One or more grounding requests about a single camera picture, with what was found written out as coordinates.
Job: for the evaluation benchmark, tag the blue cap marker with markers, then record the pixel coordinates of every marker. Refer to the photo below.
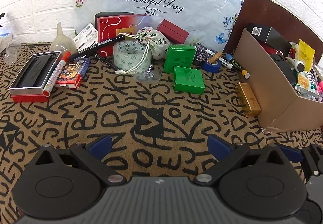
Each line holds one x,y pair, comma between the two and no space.
222,60

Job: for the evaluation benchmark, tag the patterned tape roll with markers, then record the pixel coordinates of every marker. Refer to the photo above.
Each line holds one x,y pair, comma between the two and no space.
131,55

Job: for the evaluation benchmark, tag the black box in bin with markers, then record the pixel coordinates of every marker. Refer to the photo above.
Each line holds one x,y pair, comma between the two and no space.
270,37

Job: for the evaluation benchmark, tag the blue tape roll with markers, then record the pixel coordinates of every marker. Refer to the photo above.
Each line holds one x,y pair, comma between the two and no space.
211,67

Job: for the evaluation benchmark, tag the playing card pack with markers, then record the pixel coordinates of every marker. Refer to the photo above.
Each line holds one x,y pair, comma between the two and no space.
72,74

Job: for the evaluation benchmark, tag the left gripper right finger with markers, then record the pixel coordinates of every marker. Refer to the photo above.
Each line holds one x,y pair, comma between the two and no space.
228,156

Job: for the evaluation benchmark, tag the wooden clothespin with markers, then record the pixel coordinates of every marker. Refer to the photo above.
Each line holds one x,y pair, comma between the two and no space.
215,57

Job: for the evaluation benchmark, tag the dark red small box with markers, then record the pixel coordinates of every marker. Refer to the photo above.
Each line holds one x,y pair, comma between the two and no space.
173,32

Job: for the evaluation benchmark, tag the floral drawstring pouch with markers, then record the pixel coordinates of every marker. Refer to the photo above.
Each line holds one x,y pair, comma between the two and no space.
154,40

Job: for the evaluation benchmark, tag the black marker pen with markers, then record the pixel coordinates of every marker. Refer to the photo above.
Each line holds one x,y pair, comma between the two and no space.
96,47

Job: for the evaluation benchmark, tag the red white gift box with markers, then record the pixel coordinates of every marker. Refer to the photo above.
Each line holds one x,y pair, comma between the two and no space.
111,26

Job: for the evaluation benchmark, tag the black white speckled scrubber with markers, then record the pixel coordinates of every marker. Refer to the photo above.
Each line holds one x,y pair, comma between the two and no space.
201,55

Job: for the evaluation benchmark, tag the brown cardboard storage box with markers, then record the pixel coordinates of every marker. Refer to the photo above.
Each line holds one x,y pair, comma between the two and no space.
282,109

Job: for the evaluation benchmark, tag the clear adhesive hook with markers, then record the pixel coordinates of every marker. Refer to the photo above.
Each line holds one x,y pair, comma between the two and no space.
151,75

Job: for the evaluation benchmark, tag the clear plastic funnel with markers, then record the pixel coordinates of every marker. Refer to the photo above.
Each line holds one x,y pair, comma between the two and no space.
62,42

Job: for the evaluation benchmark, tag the white barcode card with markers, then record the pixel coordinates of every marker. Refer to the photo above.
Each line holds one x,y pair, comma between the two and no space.
87,37

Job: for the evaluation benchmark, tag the red white marker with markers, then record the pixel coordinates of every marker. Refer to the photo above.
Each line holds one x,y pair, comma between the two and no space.
55,74

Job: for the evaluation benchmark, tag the thin black pen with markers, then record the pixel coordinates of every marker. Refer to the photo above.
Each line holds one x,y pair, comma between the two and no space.
107,62

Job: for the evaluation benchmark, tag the red base open case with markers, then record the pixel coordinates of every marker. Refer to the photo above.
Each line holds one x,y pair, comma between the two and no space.
28,85

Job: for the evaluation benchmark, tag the green box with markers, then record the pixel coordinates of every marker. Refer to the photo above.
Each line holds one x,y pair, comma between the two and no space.
188,80
179,55

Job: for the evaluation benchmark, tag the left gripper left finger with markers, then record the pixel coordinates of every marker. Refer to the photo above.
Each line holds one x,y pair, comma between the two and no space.
89,156

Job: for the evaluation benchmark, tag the yellow packet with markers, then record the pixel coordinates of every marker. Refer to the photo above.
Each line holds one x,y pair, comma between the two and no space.
306,55

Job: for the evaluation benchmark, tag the gold rectangular box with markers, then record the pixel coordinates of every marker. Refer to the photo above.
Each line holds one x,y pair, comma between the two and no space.
247,100

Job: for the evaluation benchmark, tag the letter pattern table mat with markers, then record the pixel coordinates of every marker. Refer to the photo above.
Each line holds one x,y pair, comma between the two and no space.
155,130

